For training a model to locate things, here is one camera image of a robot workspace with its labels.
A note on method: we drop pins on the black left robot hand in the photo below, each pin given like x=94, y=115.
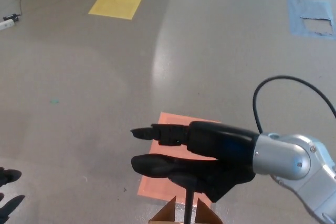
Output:
x=10, y=175

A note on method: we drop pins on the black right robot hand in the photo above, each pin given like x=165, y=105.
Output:
x=223, y=150

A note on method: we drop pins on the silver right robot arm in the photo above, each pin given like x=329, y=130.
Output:
x=296, y=161

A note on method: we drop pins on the orange paper sheet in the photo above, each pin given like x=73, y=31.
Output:
x=155, y=186

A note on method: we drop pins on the brown cardboard box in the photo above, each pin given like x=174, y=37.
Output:
x=166, y=213

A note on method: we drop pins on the torn blue paper sheet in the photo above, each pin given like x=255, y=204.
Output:
x=295, y=19

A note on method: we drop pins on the white power strip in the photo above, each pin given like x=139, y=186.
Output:
x=5, y=25

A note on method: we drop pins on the black power plug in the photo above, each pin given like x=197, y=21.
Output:
x=12, y=17

